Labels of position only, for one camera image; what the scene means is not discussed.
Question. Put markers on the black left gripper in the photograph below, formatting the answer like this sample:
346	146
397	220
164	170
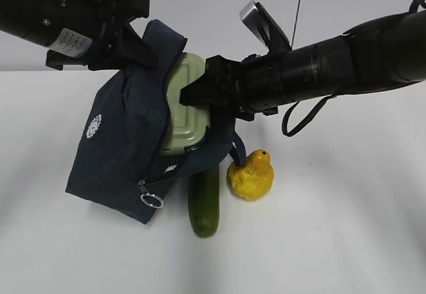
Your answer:
99	36

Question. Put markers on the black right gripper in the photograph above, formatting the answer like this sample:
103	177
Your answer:
221	87

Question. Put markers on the green lid glass lunchbox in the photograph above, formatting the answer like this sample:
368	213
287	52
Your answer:
189	125

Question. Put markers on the green cucumber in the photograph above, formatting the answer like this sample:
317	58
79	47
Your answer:
204	202

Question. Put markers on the yellow pear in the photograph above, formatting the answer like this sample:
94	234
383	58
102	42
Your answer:
253	180

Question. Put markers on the dark navy lunch bag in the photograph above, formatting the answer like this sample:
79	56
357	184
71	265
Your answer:
119	151

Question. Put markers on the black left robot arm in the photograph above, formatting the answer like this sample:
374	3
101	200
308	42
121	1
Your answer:
36	21

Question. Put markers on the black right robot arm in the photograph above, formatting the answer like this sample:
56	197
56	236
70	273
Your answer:
383	54

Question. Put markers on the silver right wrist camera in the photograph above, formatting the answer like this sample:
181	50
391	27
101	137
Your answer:
261	24

